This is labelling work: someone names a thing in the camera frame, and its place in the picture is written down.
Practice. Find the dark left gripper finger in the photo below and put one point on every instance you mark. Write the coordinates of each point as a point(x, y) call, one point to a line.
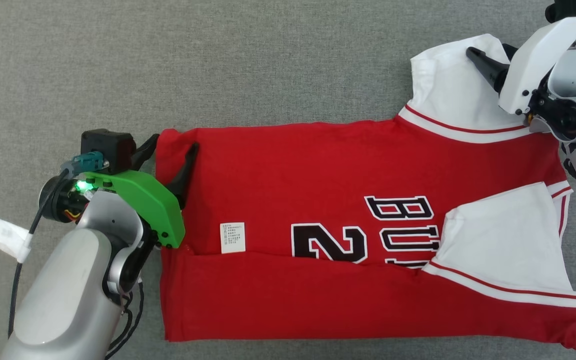
point(147, 150)
point(185, 175)

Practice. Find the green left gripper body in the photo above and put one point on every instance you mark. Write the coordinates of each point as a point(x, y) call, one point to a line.
point(153, 205)

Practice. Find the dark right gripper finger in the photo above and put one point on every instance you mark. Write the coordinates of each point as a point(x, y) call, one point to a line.
point(490, 67)
point(510, 51)

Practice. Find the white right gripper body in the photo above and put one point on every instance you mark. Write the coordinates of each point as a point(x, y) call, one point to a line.
point(533, 65)

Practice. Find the red white jersey shirt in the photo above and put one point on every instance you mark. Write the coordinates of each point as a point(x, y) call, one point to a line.
point(293, 175)

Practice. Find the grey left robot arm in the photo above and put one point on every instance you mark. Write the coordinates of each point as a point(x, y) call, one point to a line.
point(58, 300)

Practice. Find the grey fabric sofa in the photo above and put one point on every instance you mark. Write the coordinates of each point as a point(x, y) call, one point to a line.
point(268, 60)

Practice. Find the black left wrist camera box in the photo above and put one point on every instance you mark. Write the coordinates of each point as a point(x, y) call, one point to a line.
point(110, 147)

